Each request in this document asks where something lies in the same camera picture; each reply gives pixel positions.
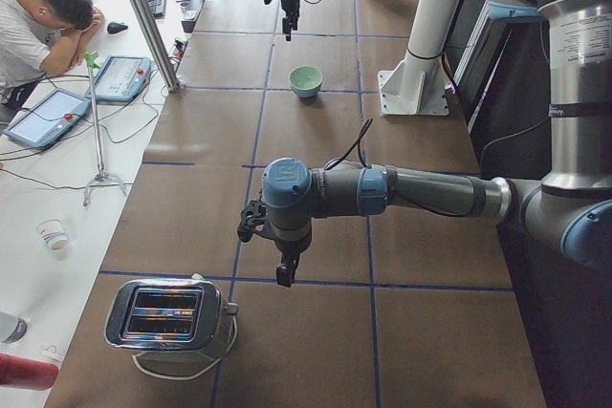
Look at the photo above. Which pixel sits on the white paper cup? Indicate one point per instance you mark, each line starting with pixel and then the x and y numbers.
pixel 52 234

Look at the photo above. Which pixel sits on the far blue teach pendant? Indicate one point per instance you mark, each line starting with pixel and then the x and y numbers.
pixel 122 78

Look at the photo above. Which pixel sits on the red bottle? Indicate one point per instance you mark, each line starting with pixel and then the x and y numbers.
pixel 24 373

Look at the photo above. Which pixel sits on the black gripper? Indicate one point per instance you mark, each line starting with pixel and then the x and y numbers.
pixel 290 5
pixel 290 248

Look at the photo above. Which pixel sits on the chrome white toaster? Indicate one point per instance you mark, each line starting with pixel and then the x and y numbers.
pixel 172 319

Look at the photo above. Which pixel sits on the metal stand with green clip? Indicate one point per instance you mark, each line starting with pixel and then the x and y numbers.
pixel 103 176

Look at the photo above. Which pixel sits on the blue teach pendant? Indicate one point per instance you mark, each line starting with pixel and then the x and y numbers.
pixel 49 120
pixel 122 78

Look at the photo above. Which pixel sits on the aluminium frame post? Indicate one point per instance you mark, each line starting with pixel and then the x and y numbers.
pixel 155 44

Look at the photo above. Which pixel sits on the green bowl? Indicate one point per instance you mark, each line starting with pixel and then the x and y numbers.
pixel 306 70

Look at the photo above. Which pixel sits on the near blue teach pendant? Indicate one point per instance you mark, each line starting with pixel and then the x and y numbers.
pixel 49 120

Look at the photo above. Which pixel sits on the person in white shirt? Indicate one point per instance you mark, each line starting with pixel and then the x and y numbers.
pixel 41 38

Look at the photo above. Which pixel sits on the white mounting post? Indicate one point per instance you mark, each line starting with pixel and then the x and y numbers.
pixel 416 86

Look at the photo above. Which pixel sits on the black computer mouse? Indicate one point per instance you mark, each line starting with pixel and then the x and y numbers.
pixel 115 27

